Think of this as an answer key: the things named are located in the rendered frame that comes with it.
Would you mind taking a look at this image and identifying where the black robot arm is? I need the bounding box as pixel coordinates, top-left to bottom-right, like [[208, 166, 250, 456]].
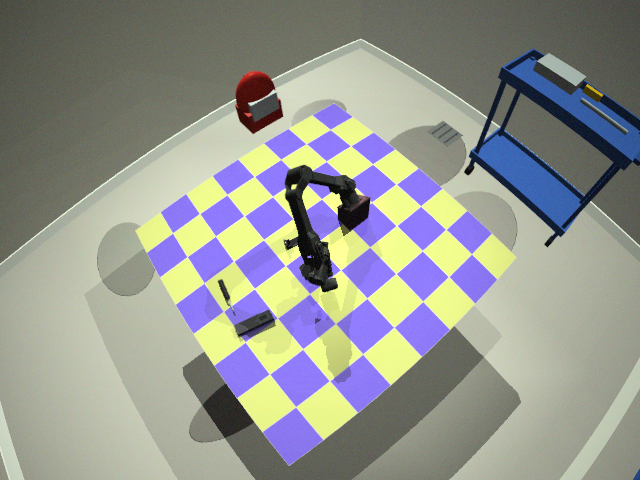
[[284, 165, 362, 286]]

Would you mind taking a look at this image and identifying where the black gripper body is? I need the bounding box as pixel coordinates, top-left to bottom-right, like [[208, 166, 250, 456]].
[[320, 260, 338, 293]]

